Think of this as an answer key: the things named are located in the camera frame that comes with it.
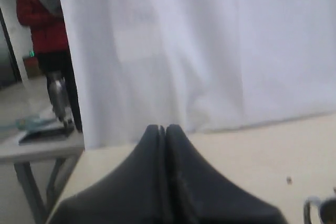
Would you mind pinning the black curtain stand pole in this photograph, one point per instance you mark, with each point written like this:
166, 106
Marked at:
72, 91

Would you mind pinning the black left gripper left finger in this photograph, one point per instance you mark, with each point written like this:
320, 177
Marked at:
129, 194

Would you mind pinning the person in red jacket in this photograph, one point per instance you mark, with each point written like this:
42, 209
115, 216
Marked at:
48, 35

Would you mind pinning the loose kibble piece left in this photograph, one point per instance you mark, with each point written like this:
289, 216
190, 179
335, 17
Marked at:
289, 180

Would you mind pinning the steel water bottle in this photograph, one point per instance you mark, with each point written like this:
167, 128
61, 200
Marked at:
58, 96

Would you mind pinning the left steel mug with kibble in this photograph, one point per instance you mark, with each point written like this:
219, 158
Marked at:
325, 208

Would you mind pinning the teal booklet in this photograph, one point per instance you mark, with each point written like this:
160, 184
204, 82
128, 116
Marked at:
32, 122

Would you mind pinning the brown cardboard box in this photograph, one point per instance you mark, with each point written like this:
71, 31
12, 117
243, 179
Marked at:
32, 67

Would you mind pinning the grey side table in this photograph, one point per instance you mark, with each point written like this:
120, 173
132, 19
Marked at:
65, 154

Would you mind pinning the black tablet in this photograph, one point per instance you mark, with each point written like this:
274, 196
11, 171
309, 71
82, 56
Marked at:
47, 135

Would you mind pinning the white backdrop curtain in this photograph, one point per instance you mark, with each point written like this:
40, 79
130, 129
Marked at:
206, 65

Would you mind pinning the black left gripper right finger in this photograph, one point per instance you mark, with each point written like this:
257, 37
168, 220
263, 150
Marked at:
200, 194

